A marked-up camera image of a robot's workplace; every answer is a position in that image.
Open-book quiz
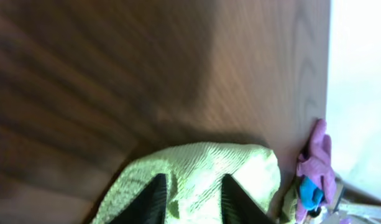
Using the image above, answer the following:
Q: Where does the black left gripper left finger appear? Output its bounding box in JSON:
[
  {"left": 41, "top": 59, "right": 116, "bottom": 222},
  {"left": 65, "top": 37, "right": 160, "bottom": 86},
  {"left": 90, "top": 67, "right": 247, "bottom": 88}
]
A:
[{"left": 109, "top": 174, "right": 167, "bottom": 224}]

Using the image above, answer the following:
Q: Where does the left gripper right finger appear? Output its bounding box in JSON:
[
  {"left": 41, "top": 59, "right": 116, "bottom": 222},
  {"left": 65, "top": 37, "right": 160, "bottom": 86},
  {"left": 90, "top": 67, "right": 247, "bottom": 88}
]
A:
[{"left": 221, "top": 174, "right": 274, "bottom": 224}]

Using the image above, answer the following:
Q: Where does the light green microfiber cloth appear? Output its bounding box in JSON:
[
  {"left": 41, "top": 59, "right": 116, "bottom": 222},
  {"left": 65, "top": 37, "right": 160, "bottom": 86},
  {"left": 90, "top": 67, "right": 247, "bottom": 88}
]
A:
[{"left": 92, "top": 142, "right": 281, "bottom": 223}]

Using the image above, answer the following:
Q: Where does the blue microfiber cloth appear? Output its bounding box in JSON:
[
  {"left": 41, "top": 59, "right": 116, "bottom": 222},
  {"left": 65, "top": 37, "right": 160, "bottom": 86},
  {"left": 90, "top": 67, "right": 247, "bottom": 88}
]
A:
[{"left": 299, "top": 177, "right": 324, "bottom": 211}]

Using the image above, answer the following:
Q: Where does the purple microfiber cloth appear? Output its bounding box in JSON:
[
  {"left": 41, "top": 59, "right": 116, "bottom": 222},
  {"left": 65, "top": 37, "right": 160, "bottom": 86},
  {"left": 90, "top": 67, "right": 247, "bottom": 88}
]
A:
[{"left": 296, "top": 119, "right": 336, "bottom": 223}]

